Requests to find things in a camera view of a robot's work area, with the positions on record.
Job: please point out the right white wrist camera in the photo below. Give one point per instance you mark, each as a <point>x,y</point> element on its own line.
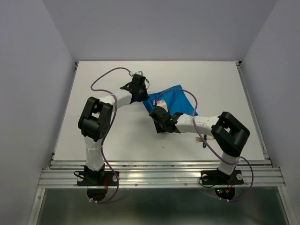
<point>161,103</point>

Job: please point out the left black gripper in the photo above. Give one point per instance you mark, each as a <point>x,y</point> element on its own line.
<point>145,97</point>

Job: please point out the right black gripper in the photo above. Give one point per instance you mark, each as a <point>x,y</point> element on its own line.
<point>158,128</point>

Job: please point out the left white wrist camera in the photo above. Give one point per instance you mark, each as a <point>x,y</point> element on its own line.
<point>138,73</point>

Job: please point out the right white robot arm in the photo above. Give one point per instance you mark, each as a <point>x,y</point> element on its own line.
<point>230,134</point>

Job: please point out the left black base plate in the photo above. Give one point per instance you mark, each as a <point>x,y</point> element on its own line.
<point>108,178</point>

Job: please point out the gold fork green handle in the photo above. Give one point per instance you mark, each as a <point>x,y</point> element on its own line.
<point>198,139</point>

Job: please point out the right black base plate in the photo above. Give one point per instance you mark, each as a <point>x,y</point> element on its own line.
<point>216,177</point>

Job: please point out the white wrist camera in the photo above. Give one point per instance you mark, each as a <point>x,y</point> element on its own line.
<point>138,73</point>
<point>161,103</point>

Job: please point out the blue cloth napkin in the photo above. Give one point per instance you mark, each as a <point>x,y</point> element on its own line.
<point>176,101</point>

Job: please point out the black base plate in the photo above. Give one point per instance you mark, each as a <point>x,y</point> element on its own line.
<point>108,178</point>
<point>216,177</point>

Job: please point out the gold spoon green handle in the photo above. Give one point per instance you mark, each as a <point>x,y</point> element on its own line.
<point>204,141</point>

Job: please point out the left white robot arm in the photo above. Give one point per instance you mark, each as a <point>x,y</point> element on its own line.
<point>95,122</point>

